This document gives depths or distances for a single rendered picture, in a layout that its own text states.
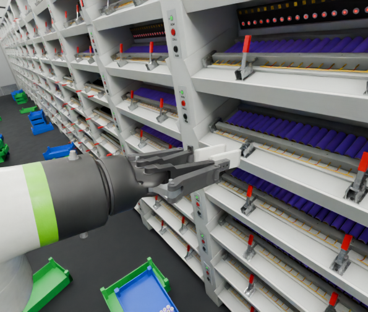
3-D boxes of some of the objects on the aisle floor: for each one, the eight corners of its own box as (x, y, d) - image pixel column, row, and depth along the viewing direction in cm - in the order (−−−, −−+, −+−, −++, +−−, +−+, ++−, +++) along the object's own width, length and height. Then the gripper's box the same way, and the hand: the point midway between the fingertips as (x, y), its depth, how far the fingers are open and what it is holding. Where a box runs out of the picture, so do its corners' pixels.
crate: (119, 329, 119) (114, 319, 115) (104, 298, 134) (99, 288, 131) (171, 290, 133) (168, 280, 129) (152, 265, 148) (149, 256, 145)
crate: (21, 326, 127) (14, 317, 123) (5, 306, 138) (-2, 297, 135) (73, 280, 147) (68, 270, 144) (55, 265, 159) (51, 256, 155)
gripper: (84, 189, 39) (201, 159, 52) (126, 249, 27) (265, 191, 40) (78, 143, 36) (204, 124, 50) (122, 187, 24) (273, 147, 38)
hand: (218, 158), depth 43 cm, fingers open, 3 cm apart
